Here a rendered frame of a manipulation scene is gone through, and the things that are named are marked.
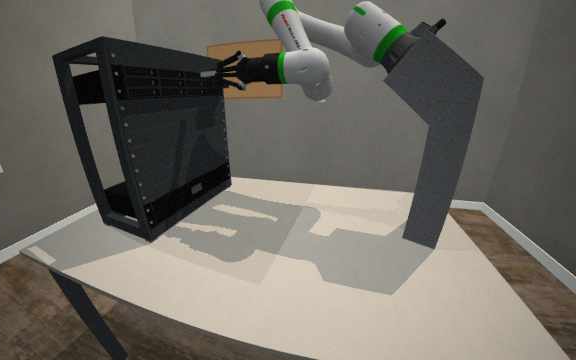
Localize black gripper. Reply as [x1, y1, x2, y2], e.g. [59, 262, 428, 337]
[200, 51, 264, 90]

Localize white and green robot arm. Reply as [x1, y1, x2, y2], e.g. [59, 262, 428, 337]
[259, 0, 446, 101]

